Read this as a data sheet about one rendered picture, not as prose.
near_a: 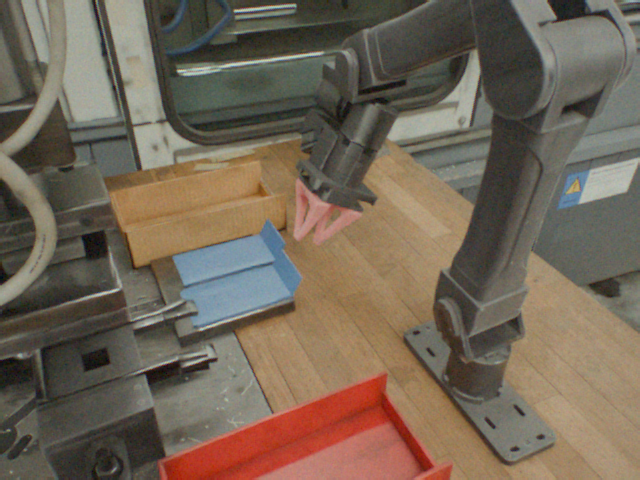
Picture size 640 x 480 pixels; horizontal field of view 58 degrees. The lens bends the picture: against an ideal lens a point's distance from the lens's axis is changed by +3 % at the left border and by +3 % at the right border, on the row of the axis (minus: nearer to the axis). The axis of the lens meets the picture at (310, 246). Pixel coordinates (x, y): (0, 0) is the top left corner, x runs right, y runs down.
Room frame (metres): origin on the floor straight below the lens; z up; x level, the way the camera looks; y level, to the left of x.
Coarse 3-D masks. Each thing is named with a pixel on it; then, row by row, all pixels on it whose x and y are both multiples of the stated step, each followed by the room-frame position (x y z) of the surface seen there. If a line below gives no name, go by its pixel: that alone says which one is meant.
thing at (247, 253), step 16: (272, 224) 0.70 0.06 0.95; (240, 240) 0.69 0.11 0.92; (256, 240) 0.69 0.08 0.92; (272, 240) 0.67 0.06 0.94; (176, 256) 0.65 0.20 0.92; (192, 256) 0.65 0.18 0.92; (208, 256) 0.65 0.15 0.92; (224, 256) 0.65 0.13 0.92; (240, 256) 0.65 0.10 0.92; (256, 256) 0.65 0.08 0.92; (272, 256) 0.65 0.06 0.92; (192, 272) 0.61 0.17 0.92; (208, 272) 0.61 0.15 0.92; (224, 272) 0.61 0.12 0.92
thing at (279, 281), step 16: (256, 272) 0.61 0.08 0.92; (272, 272) 0.61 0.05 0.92; (288, 272) 0.59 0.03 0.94; (192, 288) 0.58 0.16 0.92; (208, 288) 0.58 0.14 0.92; (224, 288) 0.58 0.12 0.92; (240, 288) 0.58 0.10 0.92; (256, 288) 0.58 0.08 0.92; (272, 288) 0.58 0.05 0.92; (288, 288) 0.57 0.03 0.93; (208, 304) 0.54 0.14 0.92; (224, 304) 0.54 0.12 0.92; (240, 304) 0.54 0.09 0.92; (256, 304) 0.54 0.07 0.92; (192, 320) 0.52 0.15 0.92
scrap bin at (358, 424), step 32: (352, 384) 0.38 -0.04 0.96; (384, 384) 0.40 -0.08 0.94; (288, 416) 0.35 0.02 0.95; (320, 416) 0.37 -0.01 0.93; (352, 416) 0.38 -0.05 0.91; (384, 416) 0.38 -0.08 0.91; (192, 448) 0.31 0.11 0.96; (224, 448) 0.32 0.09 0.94; (256, 448) 0.33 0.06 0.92; (288, 448) 0.34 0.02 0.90; (320, 448) 0.34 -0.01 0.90; (352, 448) 0.34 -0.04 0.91; (384, 448) 0.34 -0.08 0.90; (416, 448) 0.34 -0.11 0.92
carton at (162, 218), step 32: (128, 192) 0.76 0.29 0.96; (160, 192) 0.78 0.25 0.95; (192, 192) 0.80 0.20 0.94; (224, 192) 0.83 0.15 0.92; (256, 192) 0.85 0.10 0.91; (128, 224) 0.76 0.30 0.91; (160, 224) 0.67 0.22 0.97; (192, 224) 0.69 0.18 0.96; (224, 224) 0.71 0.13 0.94; (256, 224) 0.73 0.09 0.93; (128, 256) 0.67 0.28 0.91; (160, 256) 0.66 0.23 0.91
